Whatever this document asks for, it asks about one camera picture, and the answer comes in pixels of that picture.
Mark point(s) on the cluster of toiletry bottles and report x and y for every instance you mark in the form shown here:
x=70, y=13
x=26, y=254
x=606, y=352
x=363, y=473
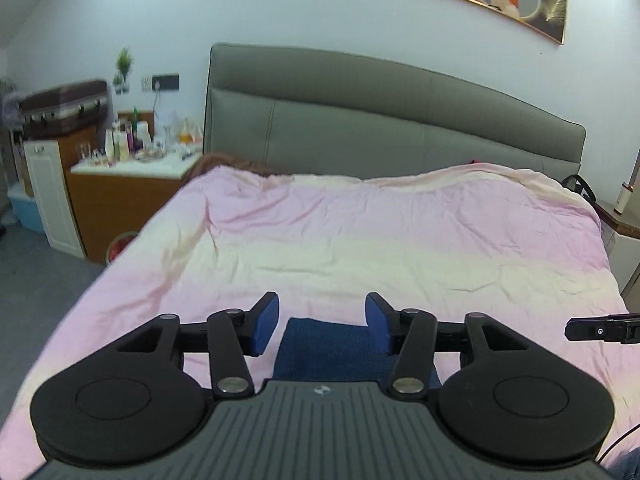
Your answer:
x=122, y=142

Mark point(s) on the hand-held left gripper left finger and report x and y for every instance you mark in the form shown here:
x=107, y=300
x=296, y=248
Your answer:
x=265, y=321

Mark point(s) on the brown suitcase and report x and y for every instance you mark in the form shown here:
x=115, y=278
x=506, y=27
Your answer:
x=65, y=107

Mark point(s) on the brown cloth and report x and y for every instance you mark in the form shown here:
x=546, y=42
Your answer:
x=210, y=165

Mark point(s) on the wall socket panel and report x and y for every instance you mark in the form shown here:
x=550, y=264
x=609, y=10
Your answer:
x=162, y=82

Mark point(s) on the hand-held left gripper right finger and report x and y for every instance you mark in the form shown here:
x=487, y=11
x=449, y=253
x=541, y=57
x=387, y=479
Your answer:
x=376, y=317

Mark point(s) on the person's leg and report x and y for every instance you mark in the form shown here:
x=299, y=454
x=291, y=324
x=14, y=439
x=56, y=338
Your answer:
x=627, y=467

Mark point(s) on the bedside nightstand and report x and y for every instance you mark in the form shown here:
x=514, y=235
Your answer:
x=622, y=240

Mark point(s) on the red waste bin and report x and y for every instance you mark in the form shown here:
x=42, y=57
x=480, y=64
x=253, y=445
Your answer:
x=122, y=247

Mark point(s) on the grey padded headboard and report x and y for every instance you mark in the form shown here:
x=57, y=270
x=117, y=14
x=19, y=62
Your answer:
x=350, y=110

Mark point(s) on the blue denim pants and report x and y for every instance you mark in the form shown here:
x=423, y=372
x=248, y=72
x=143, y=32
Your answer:
x=330, y=350

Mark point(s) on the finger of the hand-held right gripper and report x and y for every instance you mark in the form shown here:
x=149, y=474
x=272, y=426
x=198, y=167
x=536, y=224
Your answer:
x=590, y=330

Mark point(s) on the light blue plastic bin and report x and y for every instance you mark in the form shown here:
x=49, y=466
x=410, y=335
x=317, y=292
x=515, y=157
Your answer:
x=27, y=210

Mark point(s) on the white cabinet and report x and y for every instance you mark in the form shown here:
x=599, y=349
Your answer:
x=52, y=195

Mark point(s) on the wooden dresser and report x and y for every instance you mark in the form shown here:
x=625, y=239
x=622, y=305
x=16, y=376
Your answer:
x=120, y=210

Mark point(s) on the small potted plant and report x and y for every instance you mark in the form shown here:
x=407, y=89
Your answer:
x=123, y=67

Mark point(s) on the pink duvet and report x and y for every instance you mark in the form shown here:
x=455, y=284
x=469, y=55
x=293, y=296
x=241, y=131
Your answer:
x=350, y=240

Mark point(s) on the small white bottle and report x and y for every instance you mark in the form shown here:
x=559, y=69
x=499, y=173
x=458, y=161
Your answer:
x=625, y=197

